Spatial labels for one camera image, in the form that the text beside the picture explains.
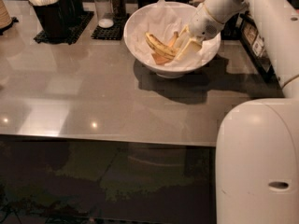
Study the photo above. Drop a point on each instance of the white ceramic bowl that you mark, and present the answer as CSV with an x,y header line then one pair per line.
x,y
140,28

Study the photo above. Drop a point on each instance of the glass pepper shaker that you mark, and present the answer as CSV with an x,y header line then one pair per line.
x,y
118,8

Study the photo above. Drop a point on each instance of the black rubber mat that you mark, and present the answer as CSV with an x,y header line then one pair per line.
x,y
115,32
73,32

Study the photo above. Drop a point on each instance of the glass salt shaker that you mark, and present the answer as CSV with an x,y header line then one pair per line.
x,y
104,13

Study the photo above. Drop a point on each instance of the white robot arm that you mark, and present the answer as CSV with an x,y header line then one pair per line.
x,y
257,151

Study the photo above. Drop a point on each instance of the black rubber mat left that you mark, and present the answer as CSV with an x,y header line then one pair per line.
x,y
73,32

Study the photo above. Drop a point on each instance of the black condiment packet rack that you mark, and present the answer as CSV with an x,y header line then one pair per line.
x,y
253,44

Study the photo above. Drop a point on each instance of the stack of brown cups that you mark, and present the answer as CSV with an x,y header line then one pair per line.
x,y
5,19

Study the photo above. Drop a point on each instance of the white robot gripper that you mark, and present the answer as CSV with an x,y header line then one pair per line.
x,y
202,25

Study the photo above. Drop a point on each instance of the black rubber mat centre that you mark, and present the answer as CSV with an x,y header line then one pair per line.
x,y
115,32

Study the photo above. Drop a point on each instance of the black cutlery holder front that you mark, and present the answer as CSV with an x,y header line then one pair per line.
x,y
50,17

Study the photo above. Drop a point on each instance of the white paper liner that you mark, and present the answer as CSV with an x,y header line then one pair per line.
x,y
155,19

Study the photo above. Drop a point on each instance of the spotted yellow banana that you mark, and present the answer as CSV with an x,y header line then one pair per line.
x,y
159,47

